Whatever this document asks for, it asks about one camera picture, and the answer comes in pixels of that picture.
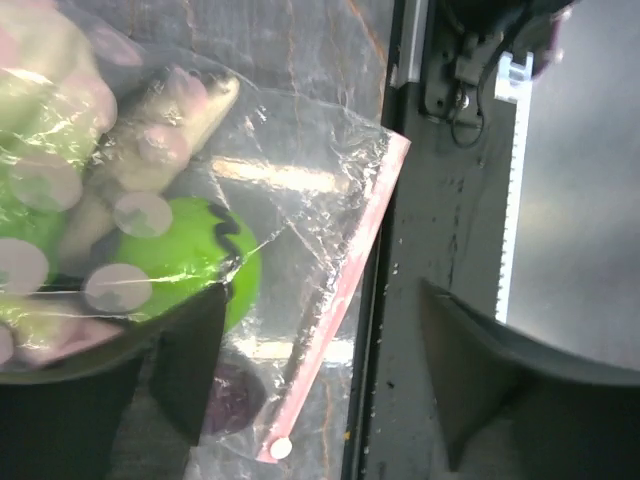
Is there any clear pink-dotted zip bag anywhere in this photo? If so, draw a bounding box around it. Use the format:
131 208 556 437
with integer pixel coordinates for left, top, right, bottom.
1 1 409 479

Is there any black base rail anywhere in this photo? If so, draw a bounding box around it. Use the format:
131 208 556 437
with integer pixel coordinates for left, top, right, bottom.
341 1 515 479

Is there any white slotted cable duct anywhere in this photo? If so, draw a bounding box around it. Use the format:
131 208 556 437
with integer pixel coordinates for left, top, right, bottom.
494 52 534 324

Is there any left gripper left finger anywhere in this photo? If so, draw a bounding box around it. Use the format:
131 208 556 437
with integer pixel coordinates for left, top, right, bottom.
1 284 227 479

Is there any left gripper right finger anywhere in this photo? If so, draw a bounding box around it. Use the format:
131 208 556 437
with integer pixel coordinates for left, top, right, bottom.
420 280 639 479

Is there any purple toy eggplant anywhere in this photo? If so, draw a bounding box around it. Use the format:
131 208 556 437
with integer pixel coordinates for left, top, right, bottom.
203 363 266 435

